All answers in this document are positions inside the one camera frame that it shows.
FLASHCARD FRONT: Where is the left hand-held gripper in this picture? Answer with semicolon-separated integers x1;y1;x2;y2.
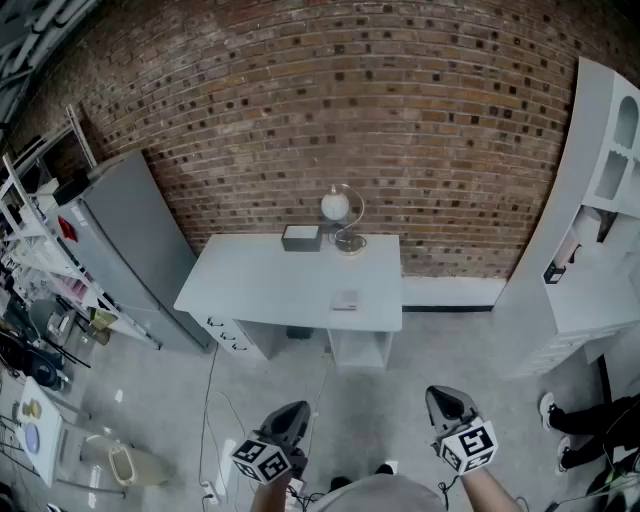
232;401;312;485

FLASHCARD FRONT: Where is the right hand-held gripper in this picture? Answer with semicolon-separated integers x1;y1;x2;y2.
425;385;500;475

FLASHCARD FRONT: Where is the person's right forearm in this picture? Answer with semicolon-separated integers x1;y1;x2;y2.
459;464;526;512

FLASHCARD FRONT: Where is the person's left forearm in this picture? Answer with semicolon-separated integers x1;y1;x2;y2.
248;469;296;512

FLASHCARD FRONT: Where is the white power strip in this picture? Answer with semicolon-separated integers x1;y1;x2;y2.
199;438;237;506

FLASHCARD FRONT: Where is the person's grey shirt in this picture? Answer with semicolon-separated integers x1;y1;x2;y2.
304;473;446;512

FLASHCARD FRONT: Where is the white desk with drawers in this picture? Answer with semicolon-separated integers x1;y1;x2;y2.
173;232;404;371

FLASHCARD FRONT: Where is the beige trash bin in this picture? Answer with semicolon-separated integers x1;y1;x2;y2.
82;433;171;487

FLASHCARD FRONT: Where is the tall white cabinet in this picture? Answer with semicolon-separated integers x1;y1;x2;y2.
492;55;640;381

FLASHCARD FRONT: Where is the black open box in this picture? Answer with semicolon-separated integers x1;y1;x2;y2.
280;224;322;253

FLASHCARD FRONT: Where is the small beige bin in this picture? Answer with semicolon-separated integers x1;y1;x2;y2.
88;307;119;346

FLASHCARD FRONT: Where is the globe table lamp brass arc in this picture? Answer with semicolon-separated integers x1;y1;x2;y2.
319;183;369;257

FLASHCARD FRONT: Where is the grey refrigerator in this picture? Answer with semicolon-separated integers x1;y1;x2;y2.
52;149;214;354

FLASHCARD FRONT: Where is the small white table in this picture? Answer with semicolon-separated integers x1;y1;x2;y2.
12;377;66;489

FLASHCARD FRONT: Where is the red sticker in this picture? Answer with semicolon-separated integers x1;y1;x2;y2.
57;215;80;244

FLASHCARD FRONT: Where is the black box on refrigerator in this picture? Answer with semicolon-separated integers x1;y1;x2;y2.
52;172;91;206

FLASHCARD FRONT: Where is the white metal shelf rack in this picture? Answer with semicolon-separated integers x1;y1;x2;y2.
0;104;164;351

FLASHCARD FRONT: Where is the thin black cable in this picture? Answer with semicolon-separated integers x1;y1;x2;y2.
437;472;464;512

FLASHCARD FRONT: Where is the white floor cable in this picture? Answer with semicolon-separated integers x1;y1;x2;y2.
198;344;246;501

